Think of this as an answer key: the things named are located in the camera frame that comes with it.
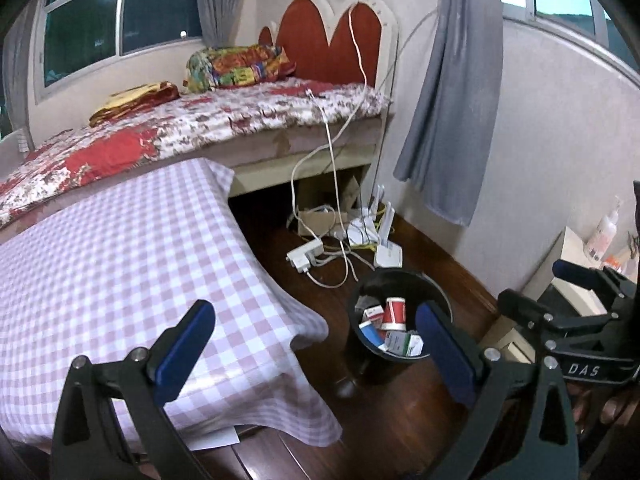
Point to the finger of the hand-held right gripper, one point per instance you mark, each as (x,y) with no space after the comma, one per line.
(530,310)
(575,270)

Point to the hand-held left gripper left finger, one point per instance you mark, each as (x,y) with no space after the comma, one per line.
(182,355)

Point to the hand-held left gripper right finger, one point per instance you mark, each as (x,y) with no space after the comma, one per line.
(445,355)

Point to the green white box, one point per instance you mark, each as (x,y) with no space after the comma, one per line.
(405,344)

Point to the red paper cup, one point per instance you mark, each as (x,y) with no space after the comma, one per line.
(395,312)

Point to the blue paper cup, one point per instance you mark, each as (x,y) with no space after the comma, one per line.
(370,335)

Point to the black trash bin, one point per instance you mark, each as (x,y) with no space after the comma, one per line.
(365,355)

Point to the red white small box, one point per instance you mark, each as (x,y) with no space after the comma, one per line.
(372,315)

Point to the person's right hand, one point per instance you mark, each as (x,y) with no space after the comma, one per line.
(612,410)

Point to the white nightstand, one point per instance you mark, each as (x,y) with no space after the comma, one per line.
(560,260)

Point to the white lotion bottle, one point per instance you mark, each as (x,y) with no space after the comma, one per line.
(602,235)

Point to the white paper sheet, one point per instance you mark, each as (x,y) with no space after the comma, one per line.
(215,439)

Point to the checkered tablecloth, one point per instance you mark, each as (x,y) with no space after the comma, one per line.
(125,270)

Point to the white flat router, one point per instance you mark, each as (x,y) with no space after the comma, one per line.
(387,252)

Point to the white router with antennas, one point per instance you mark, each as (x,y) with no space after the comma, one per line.
(362,232)

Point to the white power strip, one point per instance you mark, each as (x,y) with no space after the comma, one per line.
(305,255)

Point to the small cardboard box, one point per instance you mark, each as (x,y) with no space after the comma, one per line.
(317,220)

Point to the large cardboard box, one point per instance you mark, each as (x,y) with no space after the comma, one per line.
(320,190)

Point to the long grey curtain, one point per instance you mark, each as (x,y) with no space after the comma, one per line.
(450,95)

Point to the floral bedspread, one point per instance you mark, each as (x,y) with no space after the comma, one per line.
(210,120)

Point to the folded red yellow blanket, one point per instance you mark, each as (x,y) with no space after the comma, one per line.
(135,102)

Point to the colourful patterned pillow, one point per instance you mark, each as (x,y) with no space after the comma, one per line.
(235,67)

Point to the grey curtain with checked tie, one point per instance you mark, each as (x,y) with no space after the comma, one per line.
(12,80)

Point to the red heart headboard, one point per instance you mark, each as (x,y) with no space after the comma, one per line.
(310,45)

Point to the large white framed window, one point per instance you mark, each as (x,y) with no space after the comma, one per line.
(100,15)

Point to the short grey curtain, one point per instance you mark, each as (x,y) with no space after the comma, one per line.
(222,0)

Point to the beige bed frame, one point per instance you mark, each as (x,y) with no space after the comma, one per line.
(320,140)

